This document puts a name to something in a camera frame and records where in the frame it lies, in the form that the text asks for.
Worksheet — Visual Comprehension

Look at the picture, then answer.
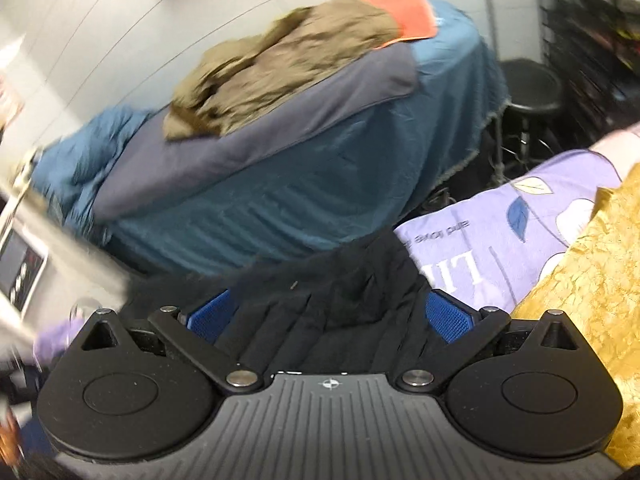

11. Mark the black round stool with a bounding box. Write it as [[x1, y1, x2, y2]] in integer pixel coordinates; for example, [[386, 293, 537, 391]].
[[495, 57, 566, 161]]

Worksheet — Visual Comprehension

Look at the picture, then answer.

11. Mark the orange cloth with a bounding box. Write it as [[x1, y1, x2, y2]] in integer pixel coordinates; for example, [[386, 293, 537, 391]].
[[360, 0, 438, 48]]

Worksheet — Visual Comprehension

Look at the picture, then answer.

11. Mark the white appliance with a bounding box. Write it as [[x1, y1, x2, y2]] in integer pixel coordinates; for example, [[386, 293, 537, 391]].
[[0, 195, 131, 341]]

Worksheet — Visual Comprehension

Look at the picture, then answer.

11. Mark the blue cloth-covered table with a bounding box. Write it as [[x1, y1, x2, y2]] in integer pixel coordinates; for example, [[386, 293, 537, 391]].
[[32, 0, 511, 278]]

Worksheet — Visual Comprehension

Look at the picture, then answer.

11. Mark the purple floral printed blanket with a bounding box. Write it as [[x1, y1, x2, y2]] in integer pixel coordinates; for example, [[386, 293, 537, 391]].
[[32, 120, 640, 366]]

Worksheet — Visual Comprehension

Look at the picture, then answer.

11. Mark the black quilted jacket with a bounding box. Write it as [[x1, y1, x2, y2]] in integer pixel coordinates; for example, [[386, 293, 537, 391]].
[[120, 227, 436, 376]]

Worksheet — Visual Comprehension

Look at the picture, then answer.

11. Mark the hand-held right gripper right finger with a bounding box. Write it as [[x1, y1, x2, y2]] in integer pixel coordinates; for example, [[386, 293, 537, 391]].
[[397, 289, 583, 393]]

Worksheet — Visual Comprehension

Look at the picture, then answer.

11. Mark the olive green garment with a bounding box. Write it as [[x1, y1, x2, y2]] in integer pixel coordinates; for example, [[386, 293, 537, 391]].
[[162, 0, 401, 142]]

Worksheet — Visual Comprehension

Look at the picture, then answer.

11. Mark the golden yellow velvet cloth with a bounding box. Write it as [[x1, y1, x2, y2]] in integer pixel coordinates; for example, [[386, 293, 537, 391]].
[[510, 162, 640, 471]]

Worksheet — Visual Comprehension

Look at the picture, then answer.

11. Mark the grey-blue cloth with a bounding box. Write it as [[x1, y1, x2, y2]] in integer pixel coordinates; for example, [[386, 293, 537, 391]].
[[92, 42, 418, 223]]

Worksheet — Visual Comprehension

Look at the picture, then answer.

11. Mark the black wire rack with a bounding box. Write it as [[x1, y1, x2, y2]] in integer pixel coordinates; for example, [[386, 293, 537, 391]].
[[535, 0, 640, 146]]

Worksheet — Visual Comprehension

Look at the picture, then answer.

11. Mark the grey metal pole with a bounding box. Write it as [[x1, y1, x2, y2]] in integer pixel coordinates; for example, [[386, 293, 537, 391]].
[[484, 0, 502, 61]]

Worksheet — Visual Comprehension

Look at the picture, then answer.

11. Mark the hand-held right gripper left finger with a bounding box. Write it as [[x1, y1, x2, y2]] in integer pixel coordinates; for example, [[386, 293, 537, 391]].
[[70, 289, 265, 395]]

